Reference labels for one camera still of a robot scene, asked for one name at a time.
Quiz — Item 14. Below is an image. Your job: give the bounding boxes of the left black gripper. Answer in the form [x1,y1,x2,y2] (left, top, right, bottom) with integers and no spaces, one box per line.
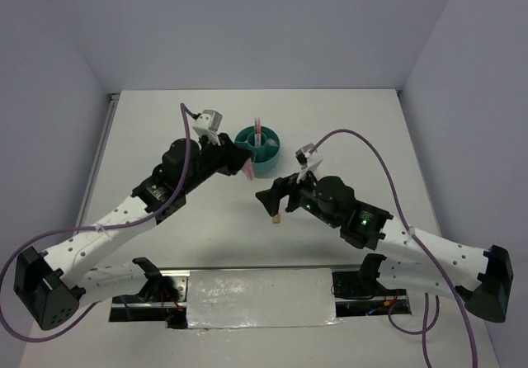
[181,130,252,194]

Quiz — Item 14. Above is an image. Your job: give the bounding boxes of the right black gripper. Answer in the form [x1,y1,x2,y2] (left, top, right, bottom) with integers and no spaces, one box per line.
[255,163,340,228]

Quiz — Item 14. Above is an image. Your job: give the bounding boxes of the pink translucent correction tape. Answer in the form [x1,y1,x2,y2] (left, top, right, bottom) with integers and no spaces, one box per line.
[242,159,255,181]

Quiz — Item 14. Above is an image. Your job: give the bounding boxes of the red pen clear barrel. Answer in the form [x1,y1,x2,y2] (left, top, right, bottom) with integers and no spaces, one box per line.
[255,117,262,147]

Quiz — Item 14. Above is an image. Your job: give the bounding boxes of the pink and grey stapler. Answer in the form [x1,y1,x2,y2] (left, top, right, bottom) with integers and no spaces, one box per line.
[313,168,324,179]

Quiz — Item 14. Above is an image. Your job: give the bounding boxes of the clear tape roll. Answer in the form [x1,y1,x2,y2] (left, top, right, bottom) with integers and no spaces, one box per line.
[266,138,279,146]

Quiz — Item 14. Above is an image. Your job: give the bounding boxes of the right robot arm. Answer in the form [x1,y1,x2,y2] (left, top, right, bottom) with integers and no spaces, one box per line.
[255,173,513,323]

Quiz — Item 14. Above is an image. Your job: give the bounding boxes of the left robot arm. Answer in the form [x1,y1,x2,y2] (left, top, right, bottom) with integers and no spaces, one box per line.
[14,133,252,331]

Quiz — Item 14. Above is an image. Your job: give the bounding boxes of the teal round compartment organizer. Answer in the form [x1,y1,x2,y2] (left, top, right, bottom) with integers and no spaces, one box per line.
[234,126,281,178]

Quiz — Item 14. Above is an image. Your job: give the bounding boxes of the silver foil sheet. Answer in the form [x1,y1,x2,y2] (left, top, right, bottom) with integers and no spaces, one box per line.
[186,268,338,329]

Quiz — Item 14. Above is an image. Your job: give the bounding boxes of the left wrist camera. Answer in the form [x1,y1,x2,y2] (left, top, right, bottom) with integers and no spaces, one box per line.
[192,110,223,145]

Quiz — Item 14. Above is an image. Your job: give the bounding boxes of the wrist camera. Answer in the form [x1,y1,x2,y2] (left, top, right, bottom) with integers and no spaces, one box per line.
[295,143,323,183]
[192,110,223,145]

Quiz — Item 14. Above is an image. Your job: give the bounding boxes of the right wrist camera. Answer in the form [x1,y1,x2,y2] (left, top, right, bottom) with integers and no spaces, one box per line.
[295,143,323,183]

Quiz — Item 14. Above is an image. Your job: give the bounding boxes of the aluminium rail left edge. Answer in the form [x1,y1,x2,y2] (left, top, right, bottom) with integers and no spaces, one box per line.
[75,93,120,228]

